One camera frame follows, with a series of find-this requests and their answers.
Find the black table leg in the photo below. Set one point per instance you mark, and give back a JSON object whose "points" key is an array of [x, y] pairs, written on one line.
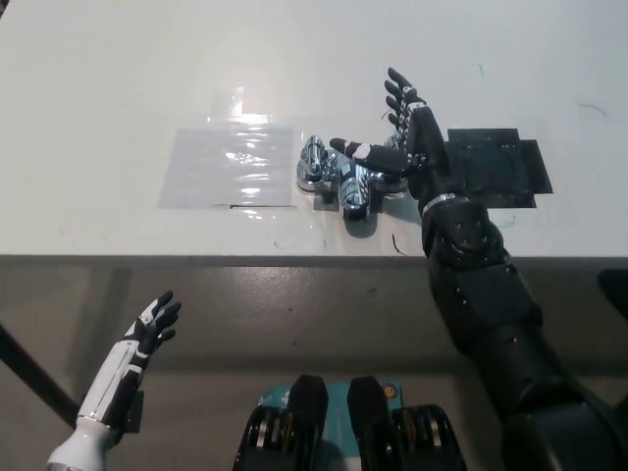
{"points": [[39, 373]]}

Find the black tape patch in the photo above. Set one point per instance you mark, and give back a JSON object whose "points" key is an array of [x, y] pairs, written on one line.
{"points": [[495, 157]]}

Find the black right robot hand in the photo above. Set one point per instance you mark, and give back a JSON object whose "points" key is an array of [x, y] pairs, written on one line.
{"points": [[427, 147]]}

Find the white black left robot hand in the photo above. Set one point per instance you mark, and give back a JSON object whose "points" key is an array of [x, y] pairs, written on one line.
{"points": [[135, 350]]}

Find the clear plastic sheet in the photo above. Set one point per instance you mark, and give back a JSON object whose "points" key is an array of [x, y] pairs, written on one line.
{"points": [[206, 169]]}

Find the chrome faucet body with spout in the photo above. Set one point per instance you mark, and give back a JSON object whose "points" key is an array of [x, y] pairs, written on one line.
{"points": [[353, 189]]}

